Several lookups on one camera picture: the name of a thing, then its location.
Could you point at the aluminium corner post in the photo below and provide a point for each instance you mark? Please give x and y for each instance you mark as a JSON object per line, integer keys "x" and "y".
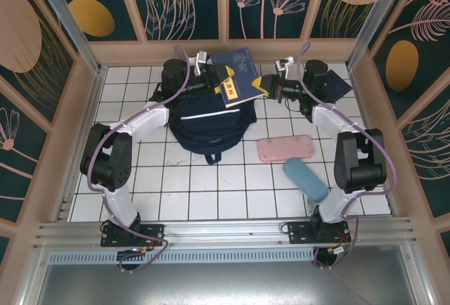
{"x": 374, "y": 20}
{"x": 68, "y": 20}

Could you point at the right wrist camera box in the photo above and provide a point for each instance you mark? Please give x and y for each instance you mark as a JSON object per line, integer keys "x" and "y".
{"x": 284, "y": 63}

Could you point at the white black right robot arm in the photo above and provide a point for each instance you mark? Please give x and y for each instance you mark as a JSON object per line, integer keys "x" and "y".
{"x": 358, "y": 161}

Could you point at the long aluminium mounting rail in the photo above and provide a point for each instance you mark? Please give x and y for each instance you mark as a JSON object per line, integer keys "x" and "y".
{"x": 225, "y": 233}

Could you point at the wall panel pink fern leaves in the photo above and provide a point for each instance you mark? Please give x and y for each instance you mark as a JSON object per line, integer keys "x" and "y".
{"x": 429, "y": 150}

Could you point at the light blue glasses case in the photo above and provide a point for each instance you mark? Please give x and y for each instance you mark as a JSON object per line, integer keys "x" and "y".
{"x": 306, "y": 178}

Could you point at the grey metal sheet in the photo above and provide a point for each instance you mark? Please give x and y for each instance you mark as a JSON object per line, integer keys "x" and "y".
{"x": 225, "y": 284}

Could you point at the wall panel disc gold lines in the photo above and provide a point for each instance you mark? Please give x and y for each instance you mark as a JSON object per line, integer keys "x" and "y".
{"x": 21, "y": 38}

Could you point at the wall panel golden oval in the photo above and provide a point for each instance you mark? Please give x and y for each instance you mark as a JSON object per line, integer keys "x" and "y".
{"x": 91, "y": 17}

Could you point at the navy blue backpack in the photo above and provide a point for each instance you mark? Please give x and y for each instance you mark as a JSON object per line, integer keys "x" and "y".
{"x": 211, "y": 129}

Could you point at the wall panel single pink flower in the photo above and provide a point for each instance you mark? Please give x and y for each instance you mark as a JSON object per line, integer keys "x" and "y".
{"x": 17, "y": 164}

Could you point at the navy book wide yellow label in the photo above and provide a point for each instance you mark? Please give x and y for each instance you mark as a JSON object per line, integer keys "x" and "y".
{"x": 339, "y": 85}

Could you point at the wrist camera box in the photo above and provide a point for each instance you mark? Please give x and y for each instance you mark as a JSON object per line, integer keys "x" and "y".
{"x": 201, "y": 60}
{"x": 284, "y": 63}

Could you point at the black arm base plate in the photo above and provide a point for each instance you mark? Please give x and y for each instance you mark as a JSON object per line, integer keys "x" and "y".
{"x": 154, "y": 233}
{"x": 299, "y": 234}

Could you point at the wall panel oval pink fern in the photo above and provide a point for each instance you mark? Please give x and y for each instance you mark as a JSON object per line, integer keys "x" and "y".
{"x": 404, "y": 66}

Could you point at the wall panel three pink flowers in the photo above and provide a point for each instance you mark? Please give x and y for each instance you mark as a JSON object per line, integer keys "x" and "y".
{"x": 253, "y": 20}

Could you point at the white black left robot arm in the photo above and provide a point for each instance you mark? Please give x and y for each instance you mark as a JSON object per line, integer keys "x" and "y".
{"x": 109, "y": 157}

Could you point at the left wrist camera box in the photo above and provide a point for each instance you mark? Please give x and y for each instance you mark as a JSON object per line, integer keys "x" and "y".
{"x": 201, "y": 60}

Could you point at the pink pencil case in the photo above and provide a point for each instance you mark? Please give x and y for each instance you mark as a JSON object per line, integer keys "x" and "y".
{"x": 286, "y": 147}

